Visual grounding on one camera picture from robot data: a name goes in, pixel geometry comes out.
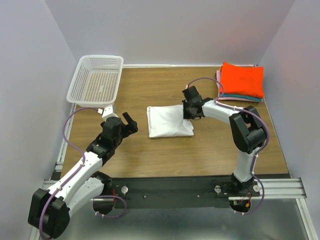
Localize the aluminium frame rail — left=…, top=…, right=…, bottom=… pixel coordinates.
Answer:
left=55, top=177, right=306, bottom=205

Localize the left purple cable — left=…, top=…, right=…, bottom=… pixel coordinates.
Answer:
left=38, top=106, right=128, bottom=240

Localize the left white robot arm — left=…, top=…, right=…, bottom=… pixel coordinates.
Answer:
left=28, top=112, right=138, bottom=240

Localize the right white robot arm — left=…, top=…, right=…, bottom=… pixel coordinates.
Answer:
left=182, top=86, right=269, bottom=196

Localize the teal folded t shirt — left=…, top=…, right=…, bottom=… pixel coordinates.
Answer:
left=220, top=94, right=264, bottom=102

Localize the orange folded t shirt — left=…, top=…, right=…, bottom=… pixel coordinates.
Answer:
left=220, top=61, right=265, bottom=99

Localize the purple cable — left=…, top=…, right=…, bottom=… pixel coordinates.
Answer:
left=184, top=77, right=270, bottom=216
left=38, top=106, right=128, bottom=240

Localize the left aluminium side rail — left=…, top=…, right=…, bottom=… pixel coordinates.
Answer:
left=54, top=116, right=74, bottom=172

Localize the white t shirt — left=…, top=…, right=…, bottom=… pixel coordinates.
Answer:
left=146, top=104, right=194, bottom=138

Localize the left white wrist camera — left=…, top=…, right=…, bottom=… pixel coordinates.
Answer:
left=97, top=104, right=118, bottom=123

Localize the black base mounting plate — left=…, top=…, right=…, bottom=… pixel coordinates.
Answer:
left=92, top=174, right=261, bottom=210

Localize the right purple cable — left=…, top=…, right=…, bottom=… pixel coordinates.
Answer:
left=184, top=77, right=270, bottom=216

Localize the white plastic laundry basket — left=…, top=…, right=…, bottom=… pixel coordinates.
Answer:
left=66, top=54, right=124, bottom=108

